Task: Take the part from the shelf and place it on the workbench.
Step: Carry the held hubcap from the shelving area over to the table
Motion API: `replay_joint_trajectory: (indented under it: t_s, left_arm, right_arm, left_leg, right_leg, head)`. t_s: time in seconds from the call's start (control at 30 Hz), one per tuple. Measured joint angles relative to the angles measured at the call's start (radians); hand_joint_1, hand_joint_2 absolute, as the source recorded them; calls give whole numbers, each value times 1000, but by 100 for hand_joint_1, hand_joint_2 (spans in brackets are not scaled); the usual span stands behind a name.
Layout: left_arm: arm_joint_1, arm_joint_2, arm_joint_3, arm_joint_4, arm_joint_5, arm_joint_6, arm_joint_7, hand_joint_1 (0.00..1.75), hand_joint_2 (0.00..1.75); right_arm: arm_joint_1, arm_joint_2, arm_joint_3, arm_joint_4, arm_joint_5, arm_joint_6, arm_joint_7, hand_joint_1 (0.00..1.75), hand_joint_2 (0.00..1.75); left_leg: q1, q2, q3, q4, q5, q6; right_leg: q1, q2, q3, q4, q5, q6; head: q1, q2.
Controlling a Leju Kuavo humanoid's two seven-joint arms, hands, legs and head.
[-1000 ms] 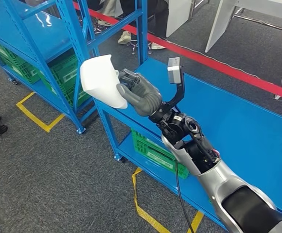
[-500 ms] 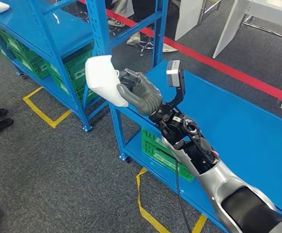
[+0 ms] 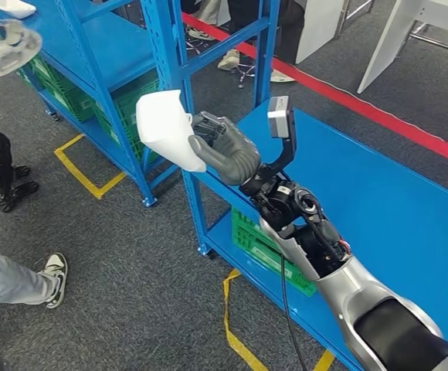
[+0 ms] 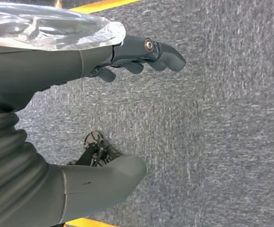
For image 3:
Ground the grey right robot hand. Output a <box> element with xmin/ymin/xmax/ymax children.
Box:
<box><xmin>188</xmin><ymin>111</ymin><xmax>262</xmax><ymax>187</ymax></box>

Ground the white plastic shell part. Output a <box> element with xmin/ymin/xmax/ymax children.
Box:
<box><xmin>135</xmin><ymin>89</ymin><xmax>208</xmax><ymax>174</ymax></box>
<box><xmin>0</xmin><ymin>0</ymin><xmax>38</xmax><ymax>20</ymax></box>

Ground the silver round metal part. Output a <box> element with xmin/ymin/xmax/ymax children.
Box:
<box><xmin>0</xmin><ymin>19</ymin><xmax>43</xmax><ymax>86</ymax></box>

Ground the chrome stool base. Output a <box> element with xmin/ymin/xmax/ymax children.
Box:
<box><xmin>236</xmin><ymin>60</ymin><xmax>256</xmax><ymax>89</ymax></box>

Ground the person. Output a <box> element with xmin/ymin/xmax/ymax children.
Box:
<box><xmin>0</xmin><ymin>244</ymin><xmax>69</xmax><ymax>310</ymax></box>
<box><xmin>216</xmin><ymin>0</ymin><xmax>308</xmax><ymax>84</ymax></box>
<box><xmin>186</xmin><ymin>0</ymin><xmax>233</xmax><ymax>43</ymax></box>

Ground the white desk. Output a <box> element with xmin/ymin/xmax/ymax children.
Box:
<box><xmin>295</xmin><ymin>0</ymin><xmax>347</xmax><ymax>66</ymax></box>
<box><xmin>357</xmin><ymin>0</ymin><xmax>448</xmax><ymax>95</ymax></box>

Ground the red barrier belt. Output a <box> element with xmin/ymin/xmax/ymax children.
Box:
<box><xmin>180</xmin><ymin>11</ymin><xmax>448</xmax><ymax>171</ymax></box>

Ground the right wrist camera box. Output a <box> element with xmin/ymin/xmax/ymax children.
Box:
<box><xmin>263</xmin><ymin>95</ymin><xmax>298</xmax><ymax>176</ymax></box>

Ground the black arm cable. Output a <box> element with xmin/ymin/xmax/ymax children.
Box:
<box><xmin>280</xmin><ymin>253</ymin><xmax>309</xmax><ymax>371</ymax></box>

